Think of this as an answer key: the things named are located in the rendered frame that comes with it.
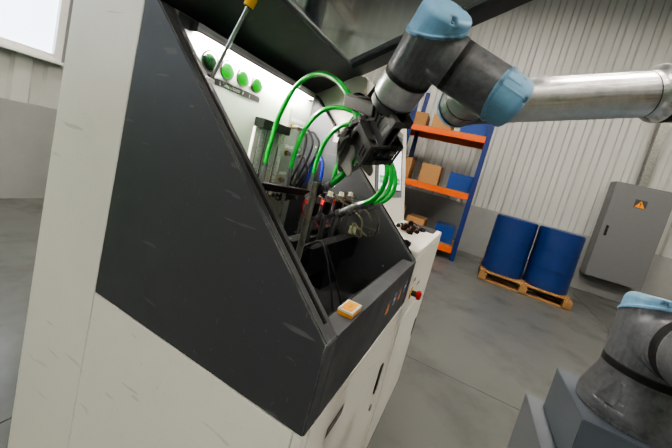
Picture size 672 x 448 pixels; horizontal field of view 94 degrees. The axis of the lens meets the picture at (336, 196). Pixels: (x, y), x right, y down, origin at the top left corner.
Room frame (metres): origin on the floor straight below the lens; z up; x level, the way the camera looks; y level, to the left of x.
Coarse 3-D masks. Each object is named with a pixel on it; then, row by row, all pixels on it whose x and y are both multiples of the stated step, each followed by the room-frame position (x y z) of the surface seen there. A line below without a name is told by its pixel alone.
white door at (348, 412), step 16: (384, 336) 0.89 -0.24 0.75; (368, 352) 0.74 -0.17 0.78; (384, 352) 0.97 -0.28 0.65; (368, 368) 0.79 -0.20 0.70; (352, 384) 0.66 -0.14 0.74; (368, 384) 0.86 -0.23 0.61; (336, 400) 0.57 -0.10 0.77; (352, 400) 0.71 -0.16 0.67; (368, 400) 0.93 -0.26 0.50; (320, 416) 0.50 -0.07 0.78; (336, 416) 0.60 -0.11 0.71; (352, 416) 0.76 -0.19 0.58; (368, 416) 1.03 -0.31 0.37; (320, 432) 0.53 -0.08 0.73; (336, 432) 0.64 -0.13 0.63; (352, 432) 0.82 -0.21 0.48
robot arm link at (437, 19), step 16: (432, 0) 0.43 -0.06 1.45; (448, 0) 0.46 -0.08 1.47; (416, 16) 0.45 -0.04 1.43; (432, 16) 0.42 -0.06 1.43; (448, 16) 0.42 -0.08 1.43; (464, 16) 0.44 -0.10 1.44; (416, 32) 0.44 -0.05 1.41; (432, 32) 0.43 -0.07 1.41; (448, 32) 0.43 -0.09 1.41; (464, 32) 0.43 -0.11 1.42; (400, 48) 0.47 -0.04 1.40; (416, 48) 0.45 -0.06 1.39; (432, 48) 0.44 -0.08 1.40; (448, 48) 0.44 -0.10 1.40; (400, 64) 0.47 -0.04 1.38; (416, 64) 0.46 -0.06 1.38; (432, 64) 0.45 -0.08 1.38; (448, 64) 0.44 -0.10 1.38; (400, 80) 0.48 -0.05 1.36; (416, 80) 0.48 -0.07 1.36; (432, 80) 0.47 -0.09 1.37
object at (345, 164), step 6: (348, 144) 0.62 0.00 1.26; (348, 150) 0.63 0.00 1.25; (354, 150) 0.61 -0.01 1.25; (342, 156) 0.64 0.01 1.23; (348, 156) 0.63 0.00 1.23; (342, 162) 0.65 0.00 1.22; (348, 162) 0.63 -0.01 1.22; (342, 168) 0.65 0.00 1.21; (348, 168) 0.63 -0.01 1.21; (348, 174) 0.63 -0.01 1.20
